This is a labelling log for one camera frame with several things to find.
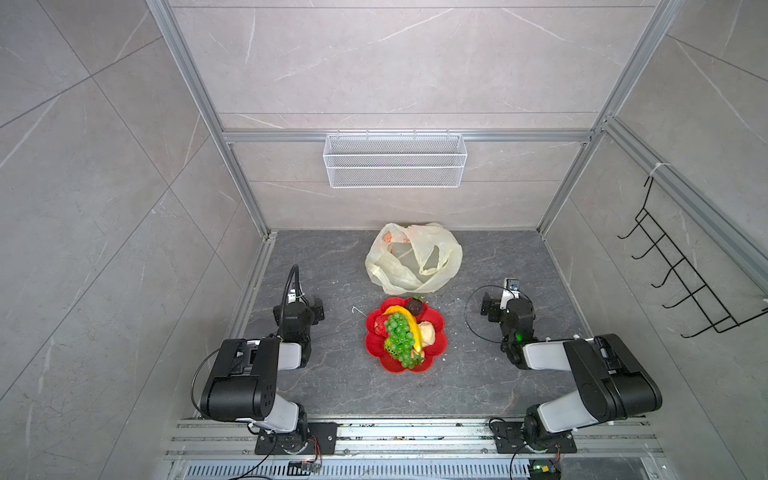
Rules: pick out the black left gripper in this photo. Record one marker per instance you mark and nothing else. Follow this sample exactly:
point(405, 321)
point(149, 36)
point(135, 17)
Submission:
point(317, 311)

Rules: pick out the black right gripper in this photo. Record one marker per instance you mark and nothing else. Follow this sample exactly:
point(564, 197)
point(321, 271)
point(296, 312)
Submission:
point(494, 306)

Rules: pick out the red fake fruit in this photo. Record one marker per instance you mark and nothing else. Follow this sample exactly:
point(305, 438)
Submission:
point(380, 326)

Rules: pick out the beige fake fruit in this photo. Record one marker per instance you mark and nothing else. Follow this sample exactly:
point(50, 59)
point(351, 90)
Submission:
point(427, 333)

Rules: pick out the yellow fake banana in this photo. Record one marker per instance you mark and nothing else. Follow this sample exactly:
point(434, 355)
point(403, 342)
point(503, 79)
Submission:
point(410, 318)

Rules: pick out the green fake vegetable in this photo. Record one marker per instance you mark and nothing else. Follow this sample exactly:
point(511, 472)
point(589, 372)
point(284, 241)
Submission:
point(403, 343)

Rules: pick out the cream plastic bag orange print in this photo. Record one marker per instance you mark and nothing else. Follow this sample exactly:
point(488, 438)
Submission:
point(415, 259)

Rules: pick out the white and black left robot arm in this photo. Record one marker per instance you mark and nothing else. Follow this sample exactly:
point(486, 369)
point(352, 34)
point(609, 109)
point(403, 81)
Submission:
point(242, 383)

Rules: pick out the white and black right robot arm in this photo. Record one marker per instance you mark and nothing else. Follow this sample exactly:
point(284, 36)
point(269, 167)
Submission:
point(611, 384)

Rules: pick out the dark brown fake fruit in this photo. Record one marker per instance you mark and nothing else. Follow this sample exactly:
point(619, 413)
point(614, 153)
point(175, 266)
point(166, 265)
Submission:
point(414, 306)

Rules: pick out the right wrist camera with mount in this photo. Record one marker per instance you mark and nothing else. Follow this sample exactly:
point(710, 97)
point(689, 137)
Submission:
point(510, 289)

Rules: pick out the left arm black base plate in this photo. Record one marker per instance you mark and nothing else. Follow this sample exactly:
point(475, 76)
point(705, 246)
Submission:
point(297, 439)

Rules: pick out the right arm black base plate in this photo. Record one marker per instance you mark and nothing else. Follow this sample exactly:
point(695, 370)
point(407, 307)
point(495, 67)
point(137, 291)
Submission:
point(511, 436)

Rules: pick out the white wire mesh basket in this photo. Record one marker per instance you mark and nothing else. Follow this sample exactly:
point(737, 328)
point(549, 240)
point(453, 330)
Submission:
point(415, 160)

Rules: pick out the aluminium rail base frame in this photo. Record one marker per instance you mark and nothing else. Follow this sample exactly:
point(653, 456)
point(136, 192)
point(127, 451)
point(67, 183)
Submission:
point(414, 448)

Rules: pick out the black wire hook rack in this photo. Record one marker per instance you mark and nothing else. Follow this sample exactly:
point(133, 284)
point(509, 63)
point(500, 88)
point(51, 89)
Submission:
point(717, 316)

